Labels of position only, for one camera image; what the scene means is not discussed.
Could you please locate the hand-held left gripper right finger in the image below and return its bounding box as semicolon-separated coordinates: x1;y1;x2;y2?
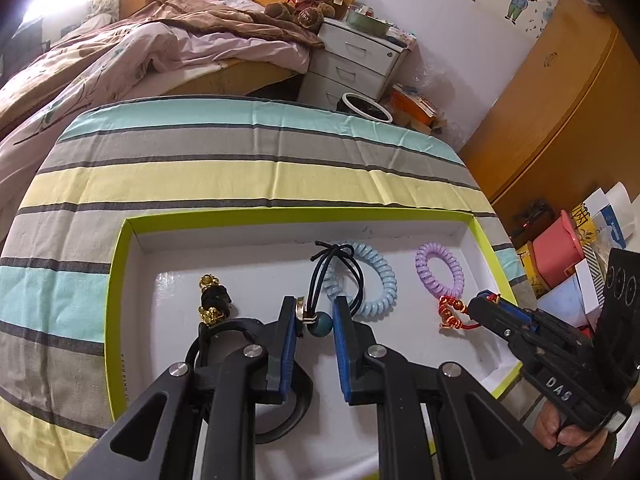
332;296;571;480

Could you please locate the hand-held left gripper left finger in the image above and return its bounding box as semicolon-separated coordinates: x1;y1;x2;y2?
65;296;301;480

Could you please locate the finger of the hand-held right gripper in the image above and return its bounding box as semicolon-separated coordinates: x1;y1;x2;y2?
477;290;541;328
467;299;533;356

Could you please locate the black hair tie teal bead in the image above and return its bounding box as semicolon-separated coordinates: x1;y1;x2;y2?
295;241;365;338

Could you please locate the red knotted cord charm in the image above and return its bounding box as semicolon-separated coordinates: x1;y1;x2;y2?
438;294;501;333

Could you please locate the black wristband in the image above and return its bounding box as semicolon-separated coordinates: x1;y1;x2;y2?
185;317;315;445

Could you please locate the gold and black charm bracelet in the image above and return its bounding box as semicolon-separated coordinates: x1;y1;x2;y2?
199;274;234;327

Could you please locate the light blue spiral hair tie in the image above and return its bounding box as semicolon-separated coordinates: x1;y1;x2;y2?
322;241;397;320

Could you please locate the purple spiral hair tie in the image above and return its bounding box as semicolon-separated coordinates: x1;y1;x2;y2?
415;242;465;301

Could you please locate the white tray with green rim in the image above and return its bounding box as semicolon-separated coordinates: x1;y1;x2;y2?
102;206;523;423

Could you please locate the person's right hand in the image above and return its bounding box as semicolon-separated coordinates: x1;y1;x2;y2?
531;400;617;472

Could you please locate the pink bucket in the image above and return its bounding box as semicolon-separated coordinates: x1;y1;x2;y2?
530;210;584;288

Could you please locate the yellow printed box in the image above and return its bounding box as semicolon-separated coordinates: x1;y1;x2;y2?
570;202;613;248

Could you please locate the large wooden closet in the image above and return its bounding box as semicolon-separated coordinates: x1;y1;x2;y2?
457;0;633;241

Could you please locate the striped bed sheet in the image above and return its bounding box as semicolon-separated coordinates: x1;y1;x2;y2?
0;96;526;480

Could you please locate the orange box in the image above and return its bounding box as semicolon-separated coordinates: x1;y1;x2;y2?
387;87;437;128

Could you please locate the white round bin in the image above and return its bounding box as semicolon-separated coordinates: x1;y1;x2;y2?
336;92;394;123

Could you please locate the white nightstand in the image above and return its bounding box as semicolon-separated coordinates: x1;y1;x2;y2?
297;17;406;111

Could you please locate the green basin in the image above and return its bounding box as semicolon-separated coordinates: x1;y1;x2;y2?
346;7;393;37

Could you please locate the bed with pink blanket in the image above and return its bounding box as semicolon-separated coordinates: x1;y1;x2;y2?
0;0;326;211

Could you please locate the brown teddy bear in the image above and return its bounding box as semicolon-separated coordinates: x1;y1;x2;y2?
263;0;337;31

